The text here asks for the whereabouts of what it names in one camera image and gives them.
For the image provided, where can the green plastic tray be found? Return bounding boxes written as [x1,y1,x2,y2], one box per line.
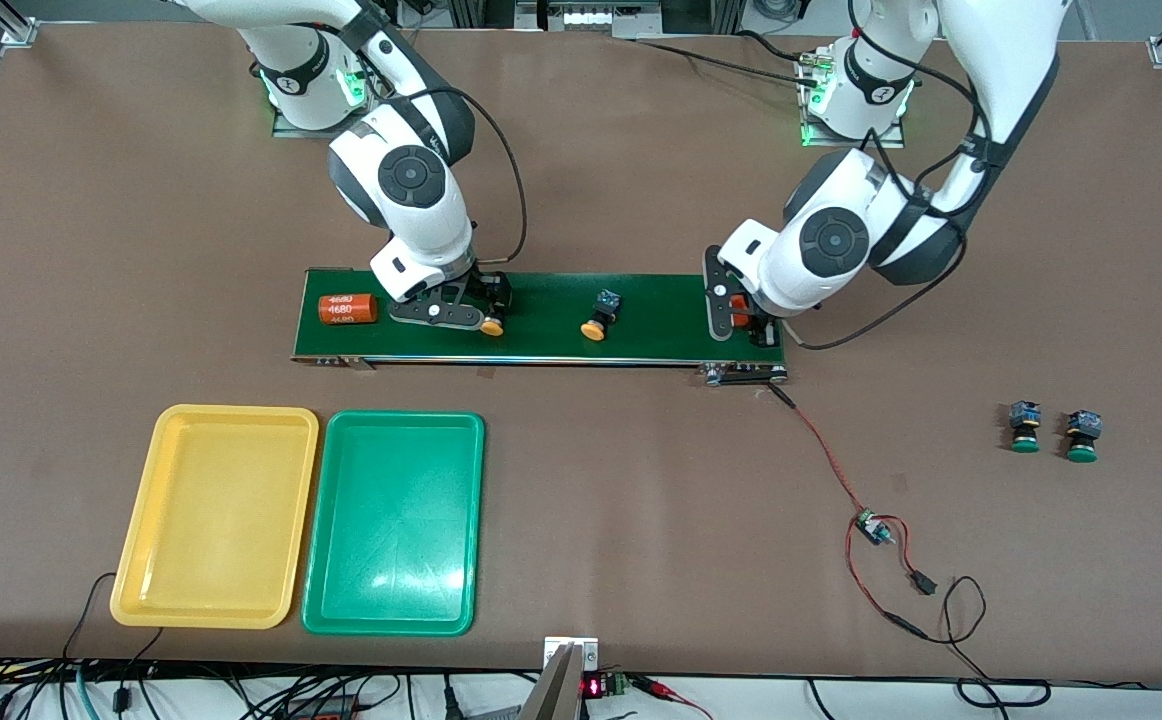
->
[301,411,486,637]

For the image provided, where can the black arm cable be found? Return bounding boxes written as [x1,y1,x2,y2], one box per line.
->
[371,20,529,266]
[786,0,1002,353]

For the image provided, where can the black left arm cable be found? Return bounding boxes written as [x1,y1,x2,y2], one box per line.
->
[786,0,1002,353]

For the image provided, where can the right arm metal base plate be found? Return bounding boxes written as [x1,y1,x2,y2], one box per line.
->
[273,28,389,139]

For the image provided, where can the tangled black cable bundle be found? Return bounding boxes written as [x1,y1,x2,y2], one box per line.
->
[0,655,422,720]

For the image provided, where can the yellow plastic tray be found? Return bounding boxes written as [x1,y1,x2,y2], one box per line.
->
[109,404,320,630]

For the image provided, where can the white lit box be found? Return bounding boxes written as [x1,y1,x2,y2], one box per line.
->
[539,0,664,37]

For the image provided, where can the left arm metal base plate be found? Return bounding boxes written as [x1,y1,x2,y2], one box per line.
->
[799,50,907,149]

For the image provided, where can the red and black wire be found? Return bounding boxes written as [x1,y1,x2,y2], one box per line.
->
[767,383,938,642]

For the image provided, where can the black base power cable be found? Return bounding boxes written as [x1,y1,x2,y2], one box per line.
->
[631,28,827,89]

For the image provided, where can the green conveyor belt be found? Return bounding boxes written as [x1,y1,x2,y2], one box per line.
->
[291,268,790,387]

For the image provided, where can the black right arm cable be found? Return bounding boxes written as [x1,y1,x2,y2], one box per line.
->
[371,20,529,266]

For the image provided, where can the thin black looped cable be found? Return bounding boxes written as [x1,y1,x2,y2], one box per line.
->
[926,575,1052,709]

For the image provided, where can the grey metal camera mount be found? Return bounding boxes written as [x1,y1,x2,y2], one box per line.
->
[521,637,600,720]

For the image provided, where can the green push button switch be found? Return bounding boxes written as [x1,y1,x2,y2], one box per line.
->
[1065,409,1102,464]
[1009,401,1042,454]

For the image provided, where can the thin black table cable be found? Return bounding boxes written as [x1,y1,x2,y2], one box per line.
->
[61,572,164,666]

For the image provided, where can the red clip lead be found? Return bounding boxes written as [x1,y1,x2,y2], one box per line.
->
[631,675,717,720]

